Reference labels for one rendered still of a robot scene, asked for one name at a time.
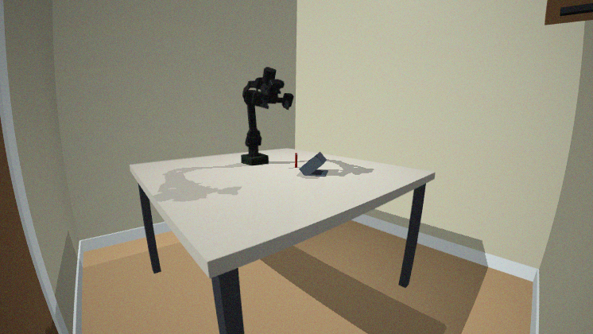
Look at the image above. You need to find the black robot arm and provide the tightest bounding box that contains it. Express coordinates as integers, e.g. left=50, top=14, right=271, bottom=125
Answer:
left=242, top=67, right=284, bottom=157

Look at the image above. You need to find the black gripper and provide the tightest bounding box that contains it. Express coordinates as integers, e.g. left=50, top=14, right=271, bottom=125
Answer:
left=251, top=87, right=294, bottom=110

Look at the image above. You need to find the blue-grey sloped panel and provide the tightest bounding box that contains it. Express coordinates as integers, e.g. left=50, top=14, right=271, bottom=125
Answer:
left=299, top=152, right=328, bottom=177

